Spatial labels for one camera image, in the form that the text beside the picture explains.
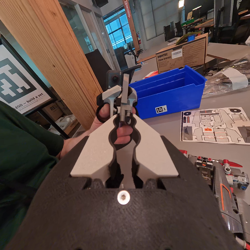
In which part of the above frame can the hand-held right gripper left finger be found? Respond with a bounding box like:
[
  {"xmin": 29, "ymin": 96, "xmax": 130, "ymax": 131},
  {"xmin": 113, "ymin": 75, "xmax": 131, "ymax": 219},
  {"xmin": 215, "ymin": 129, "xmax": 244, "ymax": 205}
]
[{"xmin": 70, "ymin": 114, "xmax": 119, "ymax": 181}]

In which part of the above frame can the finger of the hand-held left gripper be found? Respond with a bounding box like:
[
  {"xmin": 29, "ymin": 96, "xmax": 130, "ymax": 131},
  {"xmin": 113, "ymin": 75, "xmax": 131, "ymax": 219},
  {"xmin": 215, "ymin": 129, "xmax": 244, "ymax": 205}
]
[
  {"xmin": 102, "ymin": 85, "xmax": 122, "ymax": 119},
  {"xmin": 127, "ymin": 88, "xmax": 138, "ymax": 110}
]

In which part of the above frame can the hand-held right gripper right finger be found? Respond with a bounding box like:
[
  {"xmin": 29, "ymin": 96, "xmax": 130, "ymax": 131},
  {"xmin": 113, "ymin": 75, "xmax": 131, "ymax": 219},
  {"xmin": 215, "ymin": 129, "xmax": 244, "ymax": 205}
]
[{"xmin": 133, "ymin": 113, "xmax": 179, "ymax": 181}]

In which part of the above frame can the small grey lego assembly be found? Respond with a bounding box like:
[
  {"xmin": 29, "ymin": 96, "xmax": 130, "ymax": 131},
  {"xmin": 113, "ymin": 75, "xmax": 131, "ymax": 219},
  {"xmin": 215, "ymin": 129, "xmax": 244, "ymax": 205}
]
[{"xmin": 119, "ymin": 74, "xmax": 132, "ymax": 128}]

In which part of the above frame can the grey lego car model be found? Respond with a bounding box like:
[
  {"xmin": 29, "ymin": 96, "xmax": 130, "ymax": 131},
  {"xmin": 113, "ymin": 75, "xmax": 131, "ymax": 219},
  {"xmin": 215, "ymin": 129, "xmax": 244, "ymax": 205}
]
[{"xmin": 179, "ymin": 149, "xmax": 250, "ymax": 248}]

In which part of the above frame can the person's left forearm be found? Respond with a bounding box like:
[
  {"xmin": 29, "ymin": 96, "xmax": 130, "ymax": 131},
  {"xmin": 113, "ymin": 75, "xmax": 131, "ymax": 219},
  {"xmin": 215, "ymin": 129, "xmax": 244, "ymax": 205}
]
[{"xmin": 58, "ymin": 134, "xmax": 92, "ymax": 159}]

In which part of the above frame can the lego sticker sheet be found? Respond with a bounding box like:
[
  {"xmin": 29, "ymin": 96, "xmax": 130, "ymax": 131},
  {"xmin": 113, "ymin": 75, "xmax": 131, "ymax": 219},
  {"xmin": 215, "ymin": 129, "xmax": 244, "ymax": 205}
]
[{"xmin": 180, "ymin": 107, "xmax": 250, "ymax": 145}]

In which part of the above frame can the blue plastic bin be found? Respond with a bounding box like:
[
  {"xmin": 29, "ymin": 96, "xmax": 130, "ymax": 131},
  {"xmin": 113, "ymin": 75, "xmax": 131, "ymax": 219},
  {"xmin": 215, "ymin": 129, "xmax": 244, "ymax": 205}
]
[{"xmin": 129, "ymin": 65, "xmax": 207, "ymax": 120}]

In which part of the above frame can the black sign stand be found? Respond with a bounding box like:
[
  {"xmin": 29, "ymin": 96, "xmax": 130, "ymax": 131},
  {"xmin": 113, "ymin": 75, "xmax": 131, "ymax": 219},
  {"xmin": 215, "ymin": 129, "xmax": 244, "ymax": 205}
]
[{"xmin": 37, "ymin": 98, "xmax": 69, "ymax": 139}]

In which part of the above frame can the brown cardboard moving box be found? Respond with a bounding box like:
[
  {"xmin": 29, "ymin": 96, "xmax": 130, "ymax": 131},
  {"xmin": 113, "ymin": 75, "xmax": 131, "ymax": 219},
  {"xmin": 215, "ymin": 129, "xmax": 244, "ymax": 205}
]
[{"xmin": 42, "ymin": 102, "xmax": 65, "ymax": 122}]

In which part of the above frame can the black framed tag sign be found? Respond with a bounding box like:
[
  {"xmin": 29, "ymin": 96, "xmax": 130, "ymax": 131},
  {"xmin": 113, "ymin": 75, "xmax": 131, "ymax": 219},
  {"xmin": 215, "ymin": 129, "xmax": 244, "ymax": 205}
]
[{"xmin": 0, "ymin": 35, "xmax": 57, "ymax": 115}]

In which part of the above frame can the clear plastic bag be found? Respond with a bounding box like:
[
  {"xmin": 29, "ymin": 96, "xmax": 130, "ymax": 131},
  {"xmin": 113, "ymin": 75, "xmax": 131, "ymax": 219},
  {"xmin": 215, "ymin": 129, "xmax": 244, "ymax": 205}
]
[{"xmin": 202, "ymin": 59, "xmax": 250, "ymax": 98}]

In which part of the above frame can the black monitor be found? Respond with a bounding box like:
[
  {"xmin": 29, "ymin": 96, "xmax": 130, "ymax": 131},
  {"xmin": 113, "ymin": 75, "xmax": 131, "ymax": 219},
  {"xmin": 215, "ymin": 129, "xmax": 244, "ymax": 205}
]
[{"xmin": 185, "ymin": 0, "xmax": 214, "ymax": 18}]

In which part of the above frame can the grey metal cabinet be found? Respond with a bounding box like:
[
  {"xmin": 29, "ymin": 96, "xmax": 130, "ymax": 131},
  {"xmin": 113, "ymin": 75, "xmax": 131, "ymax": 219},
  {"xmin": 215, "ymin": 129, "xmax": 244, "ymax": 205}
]
[{"xmin": 214, "ymin": 0, "xmax": 239, "ymax": 28}]

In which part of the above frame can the wooden post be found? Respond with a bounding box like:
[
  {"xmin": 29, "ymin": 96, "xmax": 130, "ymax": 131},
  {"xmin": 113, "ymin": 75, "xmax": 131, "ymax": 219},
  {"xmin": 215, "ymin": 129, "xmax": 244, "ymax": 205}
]
[{"xmin": 0, "ymin": 0, "xmax": 104, "ymax": 130}]

